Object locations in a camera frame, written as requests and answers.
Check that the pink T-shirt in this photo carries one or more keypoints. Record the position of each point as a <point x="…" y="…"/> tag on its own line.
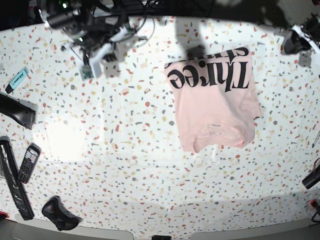
<point x="215" y="99"/>

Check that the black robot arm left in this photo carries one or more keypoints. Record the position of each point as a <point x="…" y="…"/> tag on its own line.
<point x="312" y="27"/>

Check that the teal highlighter marker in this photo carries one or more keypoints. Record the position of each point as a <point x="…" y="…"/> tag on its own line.
<point x="16" y="80"/>

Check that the black handheld device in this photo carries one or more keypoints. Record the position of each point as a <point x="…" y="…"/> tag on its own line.
<point x="21" y="111"/>

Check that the black remote control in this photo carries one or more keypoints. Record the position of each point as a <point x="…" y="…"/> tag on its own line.
<point x="30" y="159"/>

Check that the black cylinder tool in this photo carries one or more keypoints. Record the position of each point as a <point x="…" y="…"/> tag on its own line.
<point x="311" y="180"/>

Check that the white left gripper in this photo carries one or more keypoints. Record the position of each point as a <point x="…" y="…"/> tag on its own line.
<point x="297" y="41"/>

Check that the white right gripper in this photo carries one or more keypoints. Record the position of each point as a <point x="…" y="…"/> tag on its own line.
<point x="101" y="48"/>

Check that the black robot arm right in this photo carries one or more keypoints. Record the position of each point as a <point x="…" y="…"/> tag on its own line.
<point x="94" y="29"/>

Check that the black game controller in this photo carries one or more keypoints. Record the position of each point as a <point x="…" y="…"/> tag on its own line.
<point x="59" y="215"/>

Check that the long black bar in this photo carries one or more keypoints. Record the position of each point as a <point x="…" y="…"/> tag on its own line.
<point x="10" y="171"/>

